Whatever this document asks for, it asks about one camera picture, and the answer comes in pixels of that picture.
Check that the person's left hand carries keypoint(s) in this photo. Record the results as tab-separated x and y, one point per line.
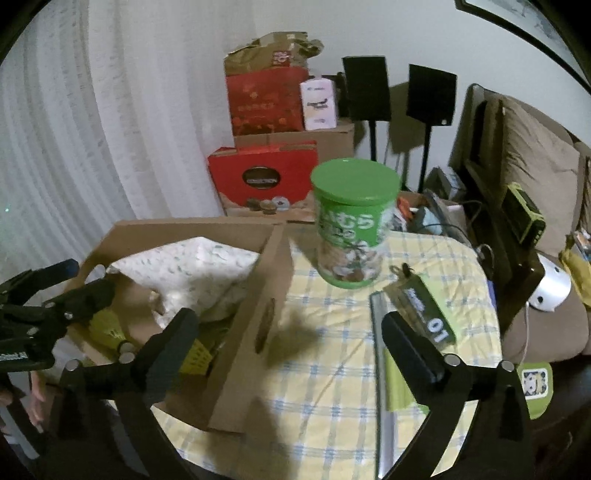
38	399

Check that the brown cardboard box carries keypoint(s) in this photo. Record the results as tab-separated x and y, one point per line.
249	350

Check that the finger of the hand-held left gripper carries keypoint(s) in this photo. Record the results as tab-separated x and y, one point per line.
83	300
41	277

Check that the white curtain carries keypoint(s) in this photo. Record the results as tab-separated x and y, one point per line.
92	138

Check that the yellow cloth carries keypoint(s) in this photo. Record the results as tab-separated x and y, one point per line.
577	277

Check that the green and black device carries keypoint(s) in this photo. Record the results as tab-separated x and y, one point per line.
524	214

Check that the brown sofa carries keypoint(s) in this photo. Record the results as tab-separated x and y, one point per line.
545	332

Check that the green lidded snack canister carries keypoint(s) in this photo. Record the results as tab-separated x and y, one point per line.
351	240

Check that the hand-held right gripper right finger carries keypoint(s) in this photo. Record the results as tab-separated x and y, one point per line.
411	350

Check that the red paper gift bag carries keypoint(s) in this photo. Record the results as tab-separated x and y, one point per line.
268	104

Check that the green panda tag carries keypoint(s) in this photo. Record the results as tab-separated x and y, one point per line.
535	387

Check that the white round device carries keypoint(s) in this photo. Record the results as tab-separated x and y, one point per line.
551	286

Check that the crumpled gold paper bag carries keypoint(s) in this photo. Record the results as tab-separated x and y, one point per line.
268	53

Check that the white patterned tote bag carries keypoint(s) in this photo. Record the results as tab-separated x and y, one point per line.
194	272

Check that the small white carton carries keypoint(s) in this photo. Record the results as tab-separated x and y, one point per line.
318	104

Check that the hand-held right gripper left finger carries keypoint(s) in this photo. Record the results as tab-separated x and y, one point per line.
171	350

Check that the large brown cardboard carton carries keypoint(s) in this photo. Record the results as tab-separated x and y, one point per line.
337	138

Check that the yellow shuttlecock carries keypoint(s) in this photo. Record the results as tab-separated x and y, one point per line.
106	327

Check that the yellow plaid tablecloth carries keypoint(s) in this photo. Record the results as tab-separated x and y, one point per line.
323	369

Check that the tan sofa cushion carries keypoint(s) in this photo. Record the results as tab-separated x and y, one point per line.
540	157

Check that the black speaker on stand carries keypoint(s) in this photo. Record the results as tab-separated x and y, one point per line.
431	94
367	87

